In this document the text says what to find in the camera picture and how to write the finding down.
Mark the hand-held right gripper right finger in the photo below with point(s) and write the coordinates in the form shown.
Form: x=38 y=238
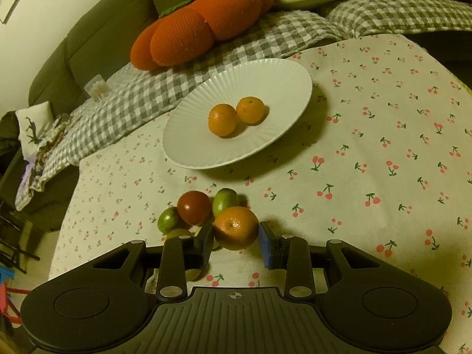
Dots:
x=266 y=245

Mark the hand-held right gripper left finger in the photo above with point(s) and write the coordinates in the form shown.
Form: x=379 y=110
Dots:
x=205 y=245

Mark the yellowish lime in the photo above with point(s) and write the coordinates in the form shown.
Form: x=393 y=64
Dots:
x=179 y=233
x=192 y=274

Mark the large orange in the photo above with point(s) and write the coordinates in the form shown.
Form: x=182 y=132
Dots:
x=236 y=228

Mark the red tomato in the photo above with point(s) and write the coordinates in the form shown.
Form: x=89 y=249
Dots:
x=194 y=207

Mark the green lime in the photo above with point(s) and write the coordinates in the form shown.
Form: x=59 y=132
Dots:
x=226 y=201
x=167 y=220

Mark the white ribbed plate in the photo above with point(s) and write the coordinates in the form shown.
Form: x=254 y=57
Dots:
x=206 y=147

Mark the small orange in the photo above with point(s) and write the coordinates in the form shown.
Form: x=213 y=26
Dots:
x=250 y=110
x=222 y=120

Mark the cherry print tablecloth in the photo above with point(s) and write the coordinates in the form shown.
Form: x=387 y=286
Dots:
x=368 y=136

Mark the grey checkered blanket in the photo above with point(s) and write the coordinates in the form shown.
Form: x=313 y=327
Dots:
x=129 y=96

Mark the ruffled floral cloth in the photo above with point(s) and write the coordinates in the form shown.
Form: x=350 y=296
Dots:
x=46 y=147

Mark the clear cotton swab box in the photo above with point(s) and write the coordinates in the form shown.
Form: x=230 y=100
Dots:
x=97 y=86

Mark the purple cloth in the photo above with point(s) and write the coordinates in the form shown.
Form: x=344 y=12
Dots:
x=25 y=173

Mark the blue and red plastic toy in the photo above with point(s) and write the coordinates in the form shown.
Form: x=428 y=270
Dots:
x=9 y=287

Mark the orange pumpkin cushion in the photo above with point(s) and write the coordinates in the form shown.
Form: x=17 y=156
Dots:
x=184 y=37

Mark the white pillow with figure print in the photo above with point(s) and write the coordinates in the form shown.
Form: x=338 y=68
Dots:
x=33 y=125

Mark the dark jacket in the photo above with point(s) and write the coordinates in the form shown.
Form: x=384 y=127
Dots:
x=7 y=129

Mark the olive green sofa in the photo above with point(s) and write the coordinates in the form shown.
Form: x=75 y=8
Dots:
x=92 y=44

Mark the dark metal frame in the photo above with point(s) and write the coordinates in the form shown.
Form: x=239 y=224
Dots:
x=14 y=236

